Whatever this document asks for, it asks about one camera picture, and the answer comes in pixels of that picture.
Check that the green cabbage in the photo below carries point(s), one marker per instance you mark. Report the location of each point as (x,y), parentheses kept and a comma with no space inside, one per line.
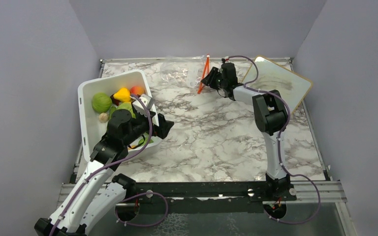
(101,102)
(125,106)

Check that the garlic bulb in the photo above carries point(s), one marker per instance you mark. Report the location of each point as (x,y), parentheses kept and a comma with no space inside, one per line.
(103,118)

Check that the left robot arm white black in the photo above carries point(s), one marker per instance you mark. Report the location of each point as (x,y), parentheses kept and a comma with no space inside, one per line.
(84,207)

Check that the orange peach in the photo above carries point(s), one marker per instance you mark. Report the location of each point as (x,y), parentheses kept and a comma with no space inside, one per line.
(137,90)

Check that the dark red vegetable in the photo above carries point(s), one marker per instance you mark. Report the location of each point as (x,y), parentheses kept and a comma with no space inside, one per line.
(115,101)

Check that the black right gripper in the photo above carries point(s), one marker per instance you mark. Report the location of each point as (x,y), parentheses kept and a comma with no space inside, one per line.
(209,79)

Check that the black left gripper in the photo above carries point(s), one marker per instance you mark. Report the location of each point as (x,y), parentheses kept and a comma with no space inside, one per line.
(162,130)

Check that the whiteboard with wooden frame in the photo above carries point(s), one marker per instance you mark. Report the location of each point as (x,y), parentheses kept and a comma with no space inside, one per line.
(273,75)

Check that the clear zip bag orange zipper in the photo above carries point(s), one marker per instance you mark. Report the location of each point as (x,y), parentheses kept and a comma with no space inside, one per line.
(184,73)

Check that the black mounting rail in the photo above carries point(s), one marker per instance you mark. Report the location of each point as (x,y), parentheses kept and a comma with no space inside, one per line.
(201,197)

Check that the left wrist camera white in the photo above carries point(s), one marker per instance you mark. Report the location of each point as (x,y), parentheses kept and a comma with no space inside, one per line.
(148,103)

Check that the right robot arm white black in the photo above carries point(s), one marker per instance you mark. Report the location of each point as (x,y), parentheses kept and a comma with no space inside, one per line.
(270,115)

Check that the yellow bell pepper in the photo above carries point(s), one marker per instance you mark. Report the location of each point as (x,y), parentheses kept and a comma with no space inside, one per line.
(122,95)

